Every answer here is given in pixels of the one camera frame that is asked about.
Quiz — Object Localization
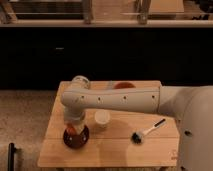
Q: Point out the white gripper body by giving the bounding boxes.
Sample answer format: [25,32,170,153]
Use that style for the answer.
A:
[65,114,85,133]

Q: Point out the red apple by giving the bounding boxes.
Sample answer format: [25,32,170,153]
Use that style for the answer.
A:
[66,124,76,135]

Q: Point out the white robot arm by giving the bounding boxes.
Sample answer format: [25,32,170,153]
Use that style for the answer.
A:
[61,76,213,171]

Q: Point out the dark purple bowl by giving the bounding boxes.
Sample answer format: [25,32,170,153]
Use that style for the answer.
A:
[63,126,89,149]

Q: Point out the white cup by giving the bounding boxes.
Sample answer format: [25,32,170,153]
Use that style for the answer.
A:
[94,110,110,129]

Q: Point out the wooden table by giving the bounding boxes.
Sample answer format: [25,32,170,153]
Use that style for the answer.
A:
[37,80,181,169]

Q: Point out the black object on floor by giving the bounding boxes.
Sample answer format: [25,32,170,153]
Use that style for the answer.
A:
[7,143,16,171]

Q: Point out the wooden railing frame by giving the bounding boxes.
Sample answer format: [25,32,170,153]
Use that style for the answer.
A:
[0,0,213,28]

